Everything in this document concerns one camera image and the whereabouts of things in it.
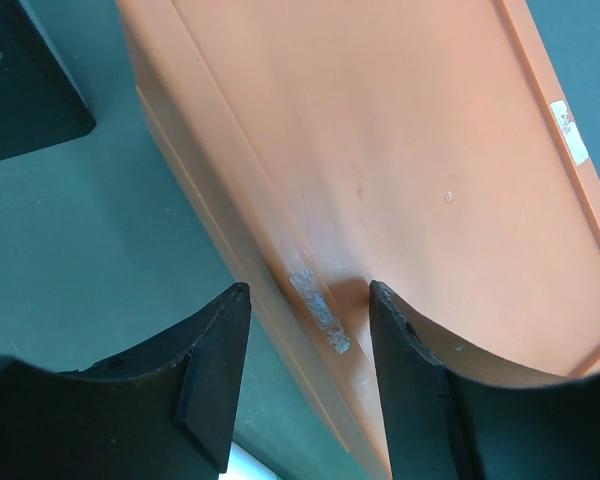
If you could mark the orange plastic box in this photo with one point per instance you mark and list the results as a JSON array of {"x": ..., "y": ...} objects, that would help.
[{"x": 427, "y": 145}]

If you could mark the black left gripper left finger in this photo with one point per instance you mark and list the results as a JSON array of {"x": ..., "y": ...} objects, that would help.
[{"x": 163, "y": 409}]

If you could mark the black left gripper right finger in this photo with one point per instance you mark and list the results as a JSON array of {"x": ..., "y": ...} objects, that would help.
[{"x": 453, "y": 410}]

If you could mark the black lever arch binder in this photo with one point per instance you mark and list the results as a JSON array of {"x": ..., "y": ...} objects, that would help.
[{"x": 40, "y": 103}]

